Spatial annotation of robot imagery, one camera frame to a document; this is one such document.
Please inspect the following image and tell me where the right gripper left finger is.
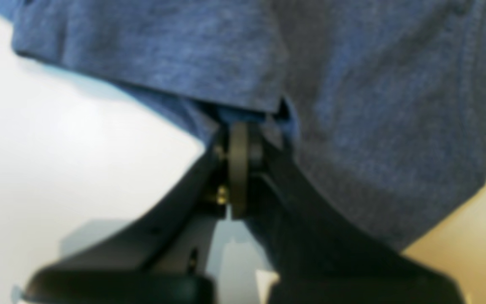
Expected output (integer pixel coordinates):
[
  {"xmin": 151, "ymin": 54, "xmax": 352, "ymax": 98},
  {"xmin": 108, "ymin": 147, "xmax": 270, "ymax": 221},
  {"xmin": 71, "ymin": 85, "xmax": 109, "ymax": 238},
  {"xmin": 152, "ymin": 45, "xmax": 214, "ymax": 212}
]
[{"xmin": 24, "ymin": 130, "xmax": 227, "ymax": 304}]

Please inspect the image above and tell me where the blue heathered T-shirt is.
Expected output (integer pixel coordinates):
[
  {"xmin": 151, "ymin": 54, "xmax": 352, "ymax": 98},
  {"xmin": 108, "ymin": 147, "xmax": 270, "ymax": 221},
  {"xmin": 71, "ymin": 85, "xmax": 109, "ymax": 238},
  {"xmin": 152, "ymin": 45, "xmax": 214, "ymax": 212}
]
[{"xmin": 0, "ymin": 0, "xmax": 486, "ymax": 250}]

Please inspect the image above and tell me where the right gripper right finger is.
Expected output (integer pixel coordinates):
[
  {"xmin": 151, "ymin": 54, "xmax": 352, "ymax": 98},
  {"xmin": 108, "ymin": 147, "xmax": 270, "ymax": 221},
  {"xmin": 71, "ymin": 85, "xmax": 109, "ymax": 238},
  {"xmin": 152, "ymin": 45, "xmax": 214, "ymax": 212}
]
[{"xmin": 228, "ymin": 122, "xmax": 464, "ymax": 304}]

